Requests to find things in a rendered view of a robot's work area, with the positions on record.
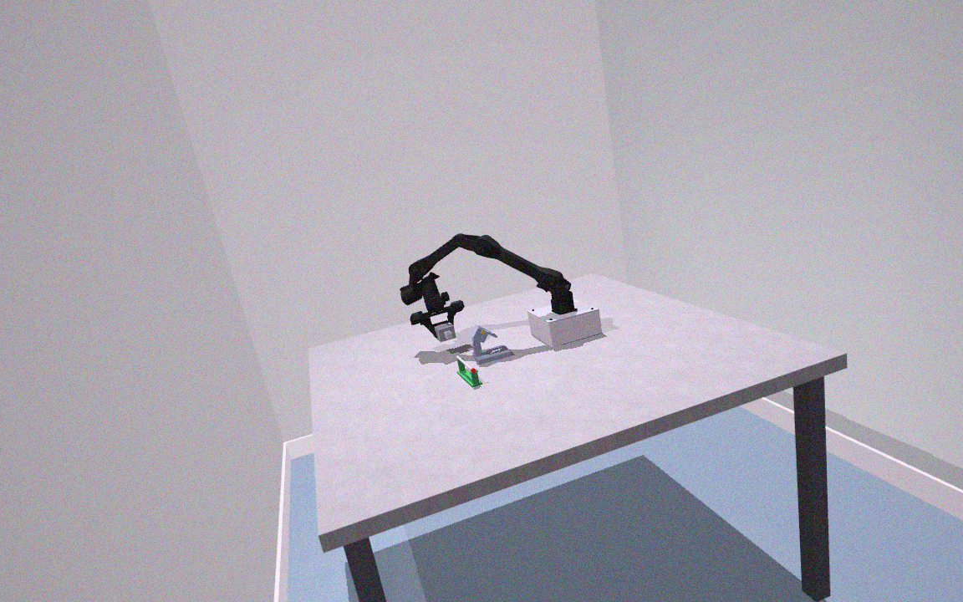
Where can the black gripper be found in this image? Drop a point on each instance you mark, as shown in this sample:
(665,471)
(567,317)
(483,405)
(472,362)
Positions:
(423,318)

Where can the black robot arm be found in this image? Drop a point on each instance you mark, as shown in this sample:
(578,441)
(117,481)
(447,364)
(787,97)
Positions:
(547,278)

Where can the grey pin with red cap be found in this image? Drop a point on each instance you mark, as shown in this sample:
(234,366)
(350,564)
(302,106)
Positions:
(467,365)

